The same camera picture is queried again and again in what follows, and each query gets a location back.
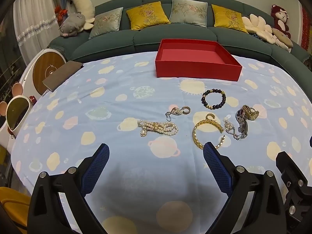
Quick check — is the right yellow floral cushion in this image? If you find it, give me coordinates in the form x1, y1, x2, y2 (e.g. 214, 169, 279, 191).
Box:
212, 4, 248, 33

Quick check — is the yellow chair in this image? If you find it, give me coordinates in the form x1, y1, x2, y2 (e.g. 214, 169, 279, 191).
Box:
1, 187, 31, 233

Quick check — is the gold chain bracelet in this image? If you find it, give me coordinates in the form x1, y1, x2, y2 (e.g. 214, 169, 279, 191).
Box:
191, 113, 225, 151

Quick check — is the silver chain pendant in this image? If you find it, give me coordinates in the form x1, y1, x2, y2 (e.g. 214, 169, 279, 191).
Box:
223, 118, 240, 141

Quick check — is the grey floral cushion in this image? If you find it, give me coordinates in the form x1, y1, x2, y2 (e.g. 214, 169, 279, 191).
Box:
169, 0, 208, 27
89, 7, 123, 39

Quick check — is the gold wristwatch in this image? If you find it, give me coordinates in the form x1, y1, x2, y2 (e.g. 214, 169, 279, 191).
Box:
242, 105, 259, 121

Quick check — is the gold hoop earring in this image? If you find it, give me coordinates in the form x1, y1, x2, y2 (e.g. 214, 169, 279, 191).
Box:
165, 107, 183, 121
180, 106, 191, 115

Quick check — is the red wall hanging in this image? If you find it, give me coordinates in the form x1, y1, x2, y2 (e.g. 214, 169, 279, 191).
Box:
301, 7, 311, 52

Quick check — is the green sectional sofa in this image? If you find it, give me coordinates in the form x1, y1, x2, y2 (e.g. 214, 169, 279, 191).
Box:
47, 0, 312, 79

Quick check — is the brown round plush cushion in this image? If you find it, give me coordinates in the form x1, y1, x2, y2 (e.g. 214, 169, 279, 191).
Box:
272, 28, 293, 48

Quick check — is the red curtain tie ornament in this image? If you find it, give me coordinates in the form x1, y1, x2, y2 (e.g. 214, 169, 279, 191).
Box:
54, 5, 68, 23

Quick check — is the right grey floral cushion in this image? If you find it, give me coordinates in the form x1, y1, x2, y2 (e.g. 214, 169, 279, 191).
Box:
169, 0, 208, 27

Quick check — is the left yellow floral cushion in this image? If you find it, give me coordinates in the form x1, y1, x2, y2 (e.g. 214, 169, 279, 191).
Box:
126, 1, 170, 31

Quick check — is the grey pig plush toy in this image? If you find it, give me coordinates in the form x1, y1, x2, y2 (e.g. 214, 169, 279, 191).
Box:
59, 13, 86, 37

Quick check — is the red monkey plush toy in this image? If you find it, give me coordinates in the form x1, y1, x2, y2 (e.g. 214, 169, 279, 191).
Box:
271, 4, 291, 39

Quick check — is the white mouse ear mirror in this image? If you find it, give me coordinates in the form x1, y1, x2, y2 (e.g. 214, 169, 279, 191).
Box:
1, 82, 33, 154

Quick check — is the red jewelry box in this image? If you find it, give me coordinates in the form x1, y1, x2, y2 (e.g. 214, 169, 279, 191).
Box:
155, 39, 242, 81

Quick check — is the white round wooden device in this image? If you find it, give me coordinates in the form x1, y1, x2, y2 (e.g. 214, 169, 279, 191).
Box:
19, 49, 66, 100

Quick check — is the left grey floral cushion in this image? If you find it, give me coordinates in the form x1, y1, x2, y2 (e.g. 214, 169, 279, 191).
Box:
89, 7, 123, 39

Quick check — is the white flower shaped cushion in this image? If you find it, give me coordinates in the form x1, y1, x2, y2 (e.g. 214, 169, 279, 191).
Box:
242, 14, 276, 44

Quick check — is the black and gold bead bracelet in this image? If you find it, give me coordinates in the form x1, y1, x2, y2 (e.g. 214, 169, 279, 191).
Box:
201, 88, 227, 110

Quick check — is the white cow plush pillow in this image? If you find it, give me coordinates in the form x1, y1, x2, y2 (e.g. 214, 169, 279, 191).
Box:
69, 0, 95, 30

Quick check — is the silver wristwatch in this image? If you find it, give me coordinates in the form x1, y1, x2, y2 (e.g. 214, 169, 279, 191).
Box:
235, 108, 248, 139

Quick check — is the blue planet print tablecloth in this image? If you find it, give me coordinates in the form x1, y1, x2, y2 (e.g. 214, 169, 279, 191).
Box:
11, 52, 311, 233

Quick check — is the white sheer curtain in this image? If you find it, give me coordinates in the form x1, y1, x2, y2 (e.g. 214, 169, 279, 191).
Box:
13, 0, 59, 65

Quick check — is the white pearl bracelet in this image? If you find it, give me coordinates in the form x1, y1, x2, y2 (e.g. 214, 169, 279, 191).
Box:
137, 119, 179, 137

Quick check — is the yellow floral cushion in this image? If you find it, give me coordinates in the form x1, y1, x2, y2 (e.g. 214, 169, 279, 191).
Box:
126, 1, 170, 31
212, 4, 248, 33

